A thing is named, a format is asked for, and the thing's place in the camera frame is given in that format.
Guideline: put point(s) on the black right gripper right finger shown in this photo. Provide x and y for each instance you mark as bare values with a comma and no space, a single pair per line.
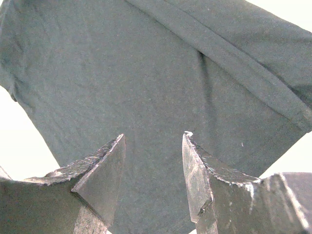
223,200

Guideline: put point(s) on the black t shirt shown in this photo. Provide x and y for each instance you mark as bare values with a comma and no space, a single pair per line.
85,71

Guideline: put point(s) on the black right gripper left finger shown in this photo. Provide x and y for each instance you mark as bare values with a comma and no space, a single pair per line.
80,198

